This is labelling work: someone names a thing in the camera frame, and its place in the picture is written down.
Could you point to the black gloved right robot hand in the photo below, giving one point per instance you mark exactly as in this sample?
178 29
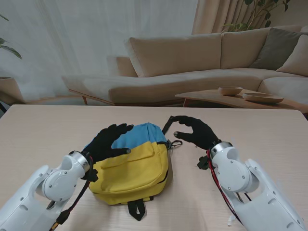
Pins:
199 134

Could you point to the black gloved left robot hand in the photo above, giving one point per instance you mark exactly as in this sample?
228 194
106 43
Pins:
108 142

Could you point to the blue and yellow school bag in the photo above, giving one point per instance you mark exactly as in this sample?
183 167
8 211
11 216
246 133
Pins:
134 168

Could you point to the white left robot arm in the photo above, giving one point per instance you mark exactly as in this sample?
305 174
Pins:
45 192

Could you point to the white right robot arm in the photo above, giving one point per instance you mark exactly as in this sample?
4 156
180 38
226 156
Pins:
252 185

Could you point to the low wooden coffee table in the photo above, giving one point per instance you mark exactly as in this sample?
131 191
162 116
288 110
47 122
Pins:
216 98

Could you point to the small deep wooden bowl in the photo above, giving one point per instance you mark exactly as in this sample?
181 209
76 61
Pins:
230 91

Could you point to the beige corner sofa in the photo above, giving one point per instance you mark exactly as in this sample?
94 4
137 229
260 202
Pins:
180 72

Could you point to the wide shallow wooden dish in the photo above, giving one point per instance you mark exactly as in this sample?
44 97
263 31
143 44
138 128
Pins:
262 98

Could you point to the small white paper scrap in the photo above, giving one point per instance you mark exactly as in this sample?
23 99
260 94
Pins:
230 220

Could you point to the white sheer curtain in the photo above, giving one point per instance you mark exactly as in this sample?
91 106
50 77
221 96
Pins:
84 36

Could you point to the beige plant pot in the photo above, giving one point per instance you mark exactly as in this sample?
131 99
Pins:
9 90

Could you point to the grey sofa cushion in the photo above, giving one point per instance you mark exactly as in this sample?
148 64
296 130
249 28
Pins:
276 50

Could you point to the beige pleated curtain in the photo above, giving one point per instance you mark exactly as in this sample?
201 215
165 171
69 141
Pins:
211 16

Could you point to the beige sofa cushion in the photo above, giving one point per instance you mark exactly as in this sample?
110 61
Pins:
297 62

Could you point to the green plant with long leaves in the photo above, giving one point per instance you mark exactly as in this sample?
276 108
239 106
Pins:
12 51

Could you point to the tall green leafy plant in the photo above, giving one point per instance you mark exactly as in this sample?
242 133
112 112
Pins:
262 9

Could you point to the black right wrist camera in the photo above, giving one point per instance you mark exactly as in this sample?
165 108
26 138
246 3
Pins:
204 163

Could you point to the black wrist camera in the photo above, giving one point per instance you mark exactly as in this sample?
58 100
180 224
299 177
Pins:
204 163
92 175

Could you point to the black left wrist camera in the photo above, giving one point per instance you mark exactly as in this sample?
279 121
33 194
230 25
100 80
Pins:
92 175

